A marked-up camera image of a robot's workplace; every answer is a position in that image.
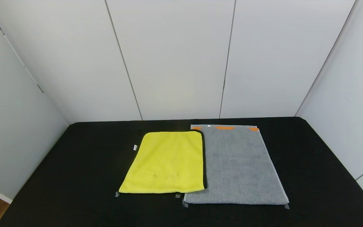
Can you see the grey towel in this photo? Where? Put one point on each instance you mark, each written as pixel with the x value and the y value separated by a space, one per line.
pixel 238 170

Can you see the yellow microfiber towel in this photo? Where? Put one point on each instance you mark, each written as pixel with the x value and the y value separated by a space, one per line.
pixel 165 164

